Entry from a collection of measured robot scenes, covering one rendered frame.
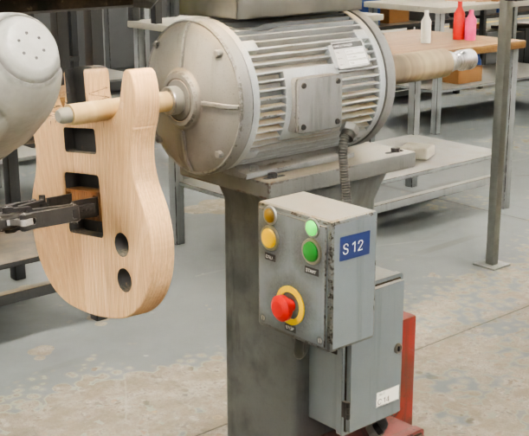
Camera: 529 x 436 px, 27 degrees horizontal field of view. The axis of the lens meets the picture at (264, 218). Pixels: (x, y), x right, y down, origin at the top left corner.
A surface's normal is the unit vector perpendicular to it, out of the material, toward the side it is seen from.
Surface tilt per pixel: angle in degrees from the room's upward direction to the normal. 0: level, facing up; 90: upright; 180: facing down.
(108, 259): 88
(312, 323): 90
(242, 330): 90
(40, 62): 56
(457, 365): 0
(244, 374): 90
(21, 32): 61
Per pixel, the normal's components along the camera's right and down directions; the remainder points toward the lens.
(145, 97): 0.66, 0.10
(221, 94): -0.65, 0.19
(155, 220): 0.63, -0.16
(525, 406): 0.00, -0.96
